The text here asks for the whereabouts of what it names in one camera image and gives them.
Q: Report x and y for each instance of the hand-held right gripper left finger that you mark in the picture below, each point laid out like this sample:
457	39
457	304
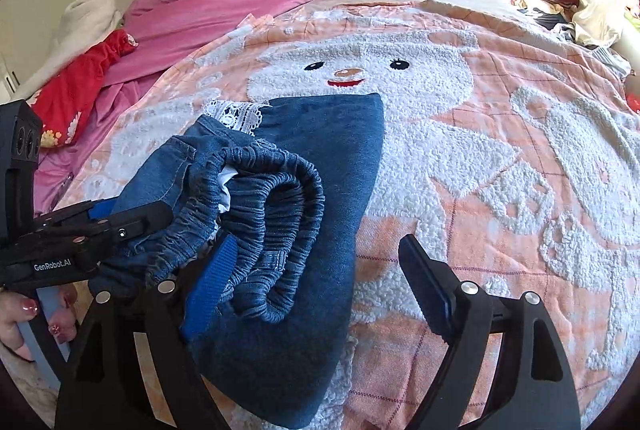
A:
210	285

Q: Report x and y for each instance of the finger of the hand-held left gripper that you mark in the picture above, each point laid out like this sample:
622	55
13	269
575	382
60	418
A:
102	209
140	220

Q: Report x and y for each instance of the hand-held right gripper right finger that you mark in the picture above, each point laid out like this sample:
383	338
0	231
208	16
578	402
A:
425	280

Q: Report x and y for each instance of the blue denim pants lace trim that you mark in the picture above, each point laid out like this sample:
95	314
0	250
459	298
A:
310	210

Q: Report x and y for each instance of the person's left hand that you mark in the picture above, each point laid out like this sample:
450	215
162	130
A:
15	310

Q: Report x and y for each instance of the red floral cloth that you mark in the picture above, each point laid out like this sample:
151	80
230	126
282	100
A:
80	85

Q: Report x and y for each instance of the beige fluffy blanket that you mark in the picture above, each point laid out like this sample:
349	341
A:
20	390

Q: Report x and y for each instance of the pink printed blanket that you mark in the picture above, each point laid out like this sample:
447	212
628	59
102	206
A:
500	160

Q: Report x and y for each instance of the white fluffy cloth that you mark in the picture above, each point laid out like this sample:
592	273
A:
90	16

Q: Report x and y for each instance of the pink duvet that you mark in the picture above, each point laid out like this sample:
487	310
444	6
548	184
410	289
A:
210	10

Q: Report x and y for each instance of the cream cloth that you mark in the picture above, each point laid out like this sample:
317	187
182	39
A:
600	10

